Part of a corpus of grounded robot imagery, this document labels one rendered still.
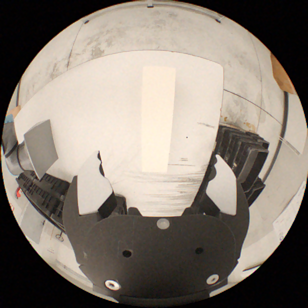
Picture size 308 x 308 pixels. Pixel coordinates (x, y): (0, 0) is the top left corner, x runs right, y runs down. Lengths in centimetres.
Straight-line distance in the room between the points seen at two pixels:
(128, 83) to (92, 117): 14
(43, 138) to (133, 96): 36
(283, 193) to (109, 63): 284
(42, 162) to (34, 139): 9
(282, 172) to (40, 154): 301
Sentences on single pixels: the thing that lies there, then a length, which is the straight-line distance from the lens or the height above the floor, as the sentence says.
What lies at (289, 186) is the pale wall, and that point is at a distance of 263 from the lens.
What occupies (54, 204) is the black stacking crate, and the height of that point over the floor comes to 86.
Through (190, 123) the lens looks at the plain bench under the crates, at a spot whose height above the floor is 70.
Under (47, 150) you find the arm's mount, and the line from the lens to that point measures 48.
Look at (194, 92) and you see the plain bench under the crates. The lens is 29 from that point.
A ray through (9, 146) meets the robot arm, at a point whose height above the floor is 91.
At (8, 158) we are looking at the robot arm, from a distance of 54.
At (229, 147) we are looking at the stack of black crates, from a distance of 85.
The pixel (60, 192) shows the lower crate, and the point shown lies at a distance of 57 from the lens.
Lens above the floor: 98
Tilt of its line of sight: 60 degrees down
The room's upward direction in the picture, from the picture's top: 180 degrees clockwise
